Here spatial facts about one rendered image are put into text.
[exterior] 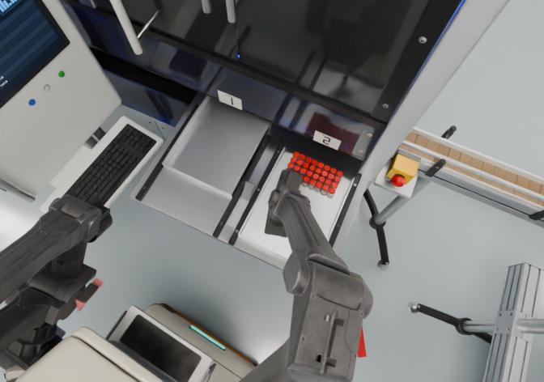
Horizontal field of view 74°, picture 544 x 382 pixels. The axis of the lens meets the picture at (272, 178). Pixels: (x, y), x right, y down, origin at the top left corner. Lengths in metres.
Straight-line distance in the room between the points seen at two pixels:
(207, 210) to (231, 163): 0.18
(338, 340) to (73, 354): 0.46
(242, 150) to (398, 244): 1.23
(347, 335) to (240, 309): 1.58
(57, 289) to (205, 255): 1.30
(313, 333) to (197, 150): 0.94
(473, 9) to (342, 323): 0.53
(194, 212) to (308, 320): 0.82
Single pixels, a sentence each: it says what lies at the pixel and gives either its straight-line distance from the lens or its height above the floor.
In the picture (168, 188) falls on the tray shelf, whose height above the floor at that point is 0.88.
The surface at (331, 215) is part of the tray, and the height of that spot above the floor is 0.88.
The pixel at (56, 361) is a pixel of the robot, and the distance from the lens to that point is 0.75.
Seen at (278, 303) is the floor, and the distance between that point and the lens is 2.03.
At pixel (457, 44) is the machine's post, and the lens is 0.77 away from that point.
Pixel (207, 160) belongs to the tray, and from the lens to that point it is 1.28.
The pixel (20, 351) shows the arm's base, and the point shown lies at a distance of 0.93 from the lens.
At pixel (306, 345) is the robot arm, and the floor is 1.57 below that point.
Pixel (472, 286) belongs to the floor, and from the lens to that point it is 2.33.
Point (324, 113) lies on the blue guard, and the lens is 1.05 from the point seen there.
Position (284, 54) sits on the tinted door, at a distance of 0.94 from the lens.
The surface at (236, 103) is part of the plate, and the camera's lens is 1.21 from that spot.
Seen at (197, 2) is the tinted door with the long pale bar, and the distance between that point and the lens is 0.98.
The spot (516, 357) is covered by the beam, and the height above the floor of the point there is 0.55.
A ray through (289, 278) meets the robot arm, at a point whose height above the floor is 1.54.
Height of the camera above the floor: 2.03
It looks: 68 degrees down
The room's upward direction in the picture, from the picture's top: 3 degrees clockwise
